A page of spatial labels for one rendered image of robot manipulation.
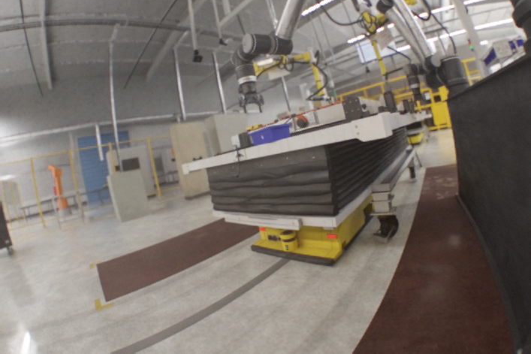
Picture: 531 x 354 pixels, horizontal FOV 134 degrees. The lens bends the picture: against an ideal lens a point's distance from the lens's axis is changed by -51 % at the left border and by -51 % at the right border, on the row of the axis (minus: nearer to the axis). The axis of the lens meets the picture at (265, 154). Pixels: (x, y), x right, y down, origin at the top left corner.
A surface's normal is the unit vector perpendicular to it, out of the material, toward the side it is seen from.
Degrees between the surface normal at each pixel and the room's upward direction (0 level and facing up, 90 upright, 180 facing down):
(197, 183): 90
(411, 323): 0
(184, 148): 90
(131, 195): 90
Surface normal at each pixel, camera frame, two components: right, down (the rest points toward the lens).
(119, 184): 0.70, -0.14
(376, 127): -0.68, 0.16
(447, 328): -0.22, -0.98
